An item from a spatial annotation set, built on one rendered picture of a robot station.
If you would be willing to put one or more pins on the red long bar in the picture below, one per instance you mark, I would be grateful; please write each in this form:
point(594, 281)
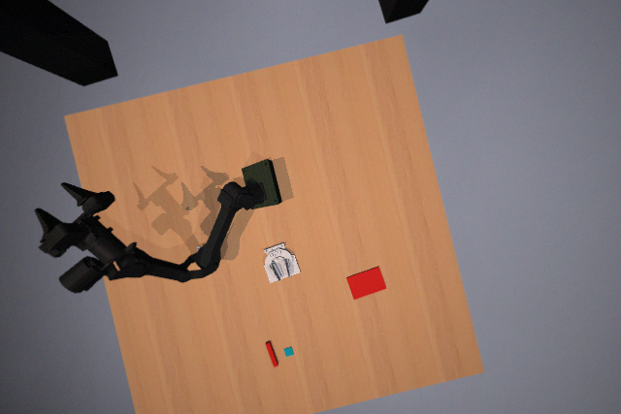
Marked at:
point(272, 353)

